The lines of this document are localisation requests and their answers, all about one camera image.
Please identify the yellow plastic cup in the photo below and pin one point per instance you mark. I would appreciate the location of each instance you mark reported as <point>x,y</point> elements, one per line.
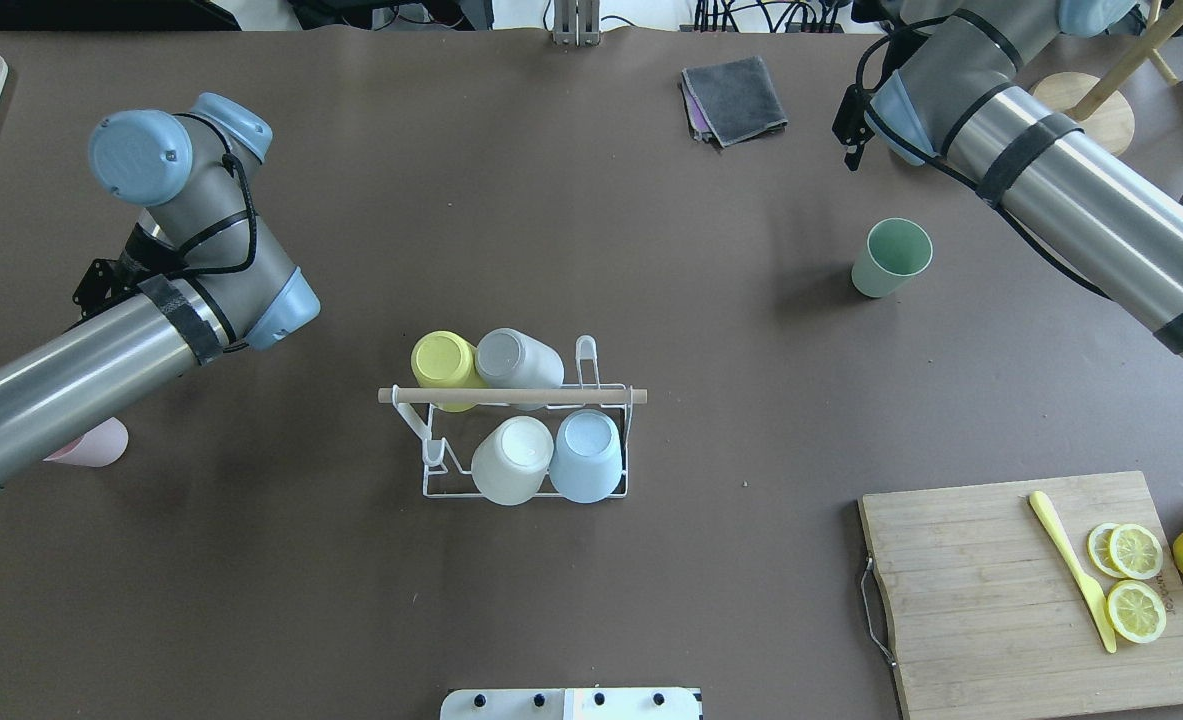
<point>443,359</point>

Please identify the cream white plastic cup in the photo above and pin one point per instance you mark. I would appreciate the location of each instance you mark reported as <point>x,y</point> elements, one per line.
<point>510,465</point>

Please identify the wooden cutting board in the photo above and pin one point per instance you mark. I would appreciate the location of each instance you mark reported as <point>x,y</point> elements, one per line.
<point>983,618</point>

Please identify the light blue plastic cup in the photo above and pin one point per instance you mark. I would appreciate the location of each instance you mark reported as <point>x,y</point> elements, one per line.
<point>587,459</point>

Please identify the white wire cup holder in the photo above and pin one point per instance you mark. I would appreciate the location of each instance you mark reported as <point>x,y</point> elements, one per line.
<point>449,424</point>

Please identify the lemon slice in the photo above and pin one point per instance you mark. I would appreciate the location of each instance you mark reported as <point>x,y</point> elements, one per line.
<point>1097,545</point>
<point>1136,611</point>
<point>1135,552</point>

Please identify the yellow plastic knife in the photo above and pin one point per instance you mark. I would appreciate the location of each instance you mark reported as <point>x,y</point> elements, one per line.
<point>1088,587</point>

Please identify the grey folded cloth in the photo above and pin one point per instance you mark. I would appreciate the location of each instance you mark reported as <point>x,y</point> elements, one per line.
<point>731,102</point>

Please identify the green plastic cup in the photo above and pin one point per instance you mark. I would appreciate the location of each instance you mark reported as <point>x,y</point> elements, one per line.
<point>895,251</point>

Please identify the wooden mug tree stand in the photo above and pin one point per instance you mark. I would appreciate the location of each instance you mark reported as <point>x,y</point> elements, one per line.
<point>1097,103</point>

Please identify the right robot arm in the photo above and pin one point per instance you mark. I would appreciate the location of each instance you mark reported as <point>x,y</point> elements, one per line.
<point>954,101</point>

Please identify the grey plastic cup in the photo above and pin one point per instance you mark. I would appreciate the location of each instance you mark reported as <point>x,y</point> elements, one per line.
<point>509,359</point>

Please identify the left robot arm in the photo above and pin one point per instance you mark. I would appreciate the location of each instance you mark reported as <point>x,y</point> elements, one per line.
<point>201,275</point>

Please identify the pink plastic cup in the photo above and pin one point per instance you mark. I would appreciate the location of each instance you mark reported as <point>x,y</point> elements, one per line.
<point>97,448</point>

